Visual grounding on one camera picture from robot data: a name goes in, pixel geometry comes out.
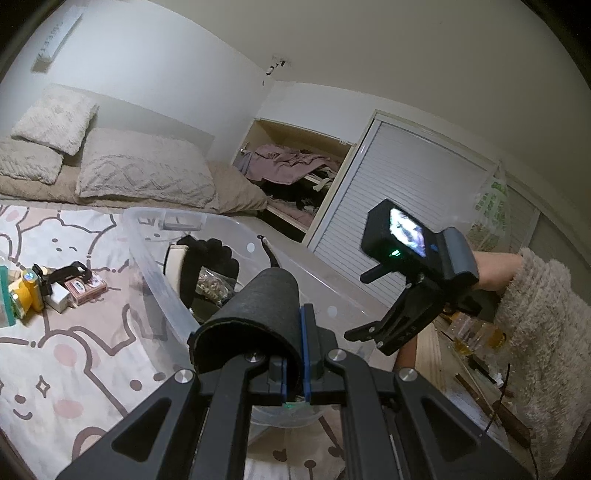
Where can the clear bottle yellow liquid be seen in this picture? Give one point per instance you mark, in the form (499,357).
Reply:
(480,334)

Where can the cream flat board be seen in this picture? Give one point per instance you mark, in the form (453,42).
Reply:
(175,265)

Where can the white louvered closet door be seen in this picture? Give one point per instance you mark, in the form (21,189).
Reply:
(406,194)

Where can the black foam roller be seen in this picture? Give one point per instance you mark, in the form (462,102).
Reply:
(258,304)

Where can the small pink card box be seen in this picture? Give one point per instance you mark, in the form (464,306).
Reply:
(97,282)
(76,290)

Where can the flat beige textured pillow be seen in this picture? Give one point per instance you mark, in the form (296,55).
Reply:
(27,161)

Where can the open wooden closet niche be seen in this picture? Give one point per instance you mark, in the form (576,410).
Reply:
(295,134)

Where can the brown wooden stick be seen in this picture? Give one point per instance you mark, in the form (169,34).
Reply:
(512,422)
(473,392)

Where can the beige beaded bundle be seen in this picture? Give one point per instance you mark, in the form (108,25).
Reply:
(214,288)

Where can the small fluffy beige pillow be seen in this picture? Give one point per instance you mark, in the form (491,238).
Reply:
(55,120)

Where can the mauve clothes pile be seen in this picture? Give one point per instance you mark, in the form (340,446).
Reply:
(286,161)

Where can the cartoon printed bed sheet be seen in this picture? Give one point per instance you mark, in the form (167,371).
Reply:
(69,369)

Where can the clear plastic container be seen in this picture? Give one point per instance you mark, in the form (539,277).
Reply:
(152,258)

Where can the white plastic barcode pack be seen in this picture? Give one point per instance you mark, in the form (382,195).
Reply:
(7,314)

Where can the large beige textured pillow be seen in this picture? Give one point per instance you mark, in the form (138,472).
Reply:
(143,170)

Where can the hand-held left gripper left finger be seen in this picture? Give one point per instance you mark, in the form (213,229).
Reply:
(282,381)

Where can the white headboard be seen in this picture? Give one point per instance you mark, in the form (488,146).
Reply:
(161,115)

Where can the dark clothes pile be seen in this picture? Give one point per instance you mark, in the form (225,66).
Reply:
(295,194)

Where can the person's right forearm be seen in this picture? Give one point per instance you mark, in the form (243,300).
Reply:
(545,323)

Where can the small white box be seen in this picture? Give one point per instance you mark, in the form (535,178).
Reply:
(57,297)

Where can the green printed plastic bag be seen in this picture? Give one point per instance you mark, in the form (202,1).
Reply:
(491,207)

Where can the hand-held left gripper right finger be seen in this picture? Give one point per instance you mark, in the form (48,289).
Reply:
(305,350)

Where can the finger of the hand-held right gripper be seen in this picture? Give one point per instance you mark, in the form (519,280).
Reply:
(364,333)

